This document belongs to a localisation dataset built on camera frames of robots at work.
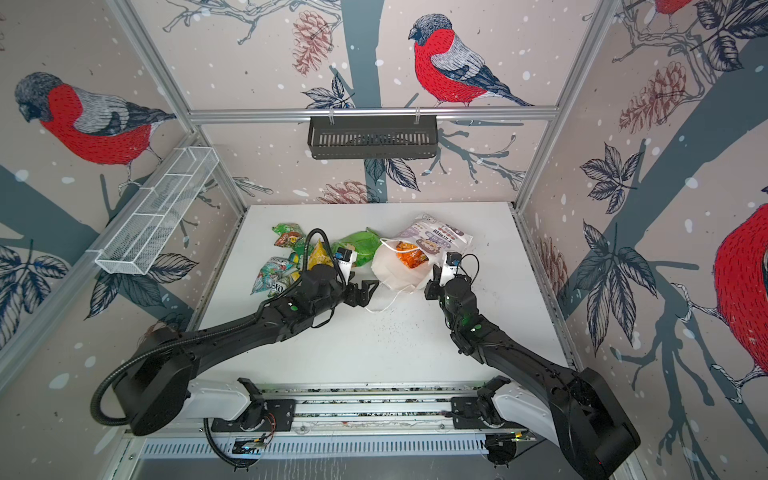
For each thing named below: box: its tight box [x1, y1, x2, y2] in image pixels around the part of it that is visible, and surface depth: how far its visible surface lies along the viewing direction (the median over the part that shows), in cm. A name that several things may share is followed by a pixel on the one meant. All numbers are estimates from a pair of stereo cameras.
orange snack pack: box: [396, 241, 429, 269], surface depth 102 cm
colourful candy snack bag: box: [250, 256, 301, 297], surface depth 97 cm
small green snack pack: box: [292, 238, 315, 257], surface depth 105 cm
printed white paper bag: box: [371, 214, 473, 294], surface depth 96 cm
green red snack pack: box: [272, 222, 306, 247], surface depth 108 cm
